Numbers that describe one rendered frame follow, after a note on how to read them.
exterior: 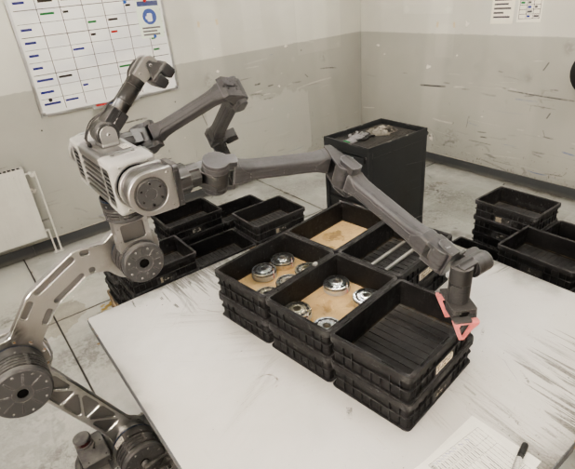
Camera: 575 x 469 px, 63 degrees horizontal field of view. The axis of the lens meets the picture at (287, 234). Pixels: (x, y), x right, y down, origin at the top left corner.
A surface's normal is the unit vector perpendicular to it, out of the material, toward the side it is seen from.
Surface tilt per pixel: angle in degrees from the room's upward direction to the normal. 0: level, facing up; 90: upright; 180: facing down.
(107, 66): 90
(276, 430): 0
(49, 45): 90
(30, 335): 90
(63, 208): 90
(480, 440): 0
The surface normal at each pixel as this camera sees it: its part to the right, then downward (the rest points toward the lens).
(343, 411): -0.08, -0.88
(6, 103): 0.60, 0.33
